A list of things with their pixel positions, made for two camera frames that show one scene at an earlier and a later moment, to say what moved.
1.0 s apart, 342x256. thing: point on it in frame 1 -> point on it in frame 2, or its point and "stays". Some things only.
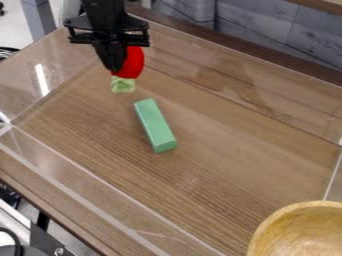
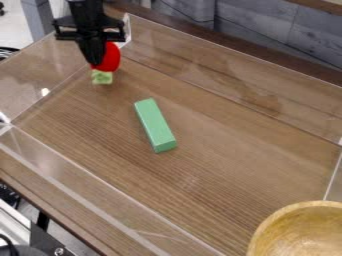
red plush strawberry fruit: [123, 78] -> [103, 69]
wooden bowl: [303, 229] stays
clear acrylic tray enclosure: [168, 163] stays
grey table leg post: [39, 16] stays
